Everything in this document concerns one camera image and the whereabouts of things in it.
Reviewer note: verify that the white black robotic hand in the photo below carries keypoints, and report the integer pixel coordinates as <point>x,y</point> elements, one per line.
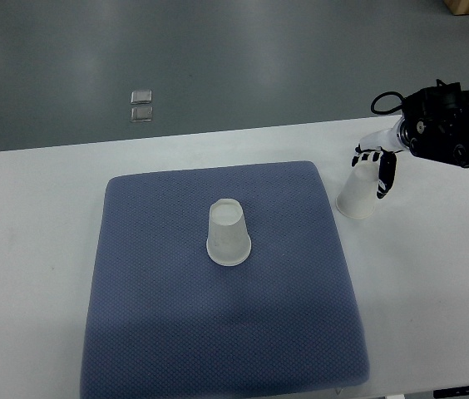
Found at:
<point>387,142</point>

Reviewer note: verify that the white paper cup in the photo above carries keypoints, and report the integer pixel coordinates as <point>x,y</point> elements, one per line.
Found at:
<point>228,242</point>
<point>356,200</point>

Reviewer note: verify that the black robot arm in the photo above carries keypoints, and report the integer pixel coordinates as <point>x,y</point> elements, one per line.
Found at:
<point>434,125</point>

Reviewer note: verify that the white paper cup on mat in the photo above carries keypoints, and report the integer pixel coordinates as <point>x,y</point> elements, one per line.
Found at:
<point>228,242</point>

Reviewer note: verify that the upper silver floor plate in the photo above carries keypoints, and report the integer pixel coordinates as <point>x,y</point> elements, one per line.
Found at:
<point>141,96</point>

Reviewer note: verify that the black table edge label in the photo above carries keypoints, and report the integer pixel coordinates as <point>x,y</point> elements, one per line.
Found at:
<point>451,392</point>

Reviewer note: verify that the blue fabric cushion mat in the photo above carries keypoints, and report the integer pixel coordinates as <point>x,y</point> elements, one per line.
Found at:
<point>165,321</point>

